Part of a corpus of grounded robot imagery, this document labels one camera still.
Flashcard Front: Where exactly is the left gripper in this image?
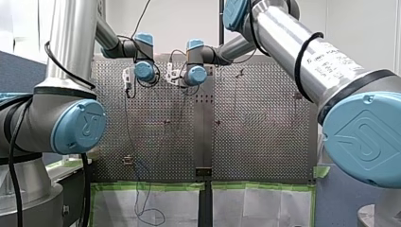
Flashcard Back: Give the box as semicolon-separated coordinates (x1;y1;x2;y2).
136;64;162;89

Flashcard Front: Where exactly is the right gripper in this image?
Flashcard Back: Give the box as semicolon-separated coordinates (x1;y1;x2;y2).
182;83;201;96

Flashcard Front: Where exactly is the black upright pole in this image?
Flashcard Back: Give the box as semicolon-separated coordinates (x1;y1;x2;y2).
218;0;226;46

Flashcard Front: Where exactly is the black panel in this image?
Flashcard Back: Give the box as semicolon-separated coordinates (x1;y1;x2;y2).
58;160;93;227

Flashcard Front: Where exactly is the grey board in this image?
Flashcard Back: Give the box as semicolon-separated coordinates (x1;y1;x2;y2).
314;166;381;227

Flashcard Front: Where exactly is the black cable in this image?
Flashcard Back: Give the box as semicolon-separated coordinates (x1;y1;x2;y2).
293;31;325;104
7;96;34;227
44;40;96;91
130;0;152;40
78;152;93;227

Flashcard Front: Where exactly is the blue cable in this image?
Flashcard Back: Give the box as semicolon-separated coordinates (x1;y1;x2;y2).
123;93;166;227

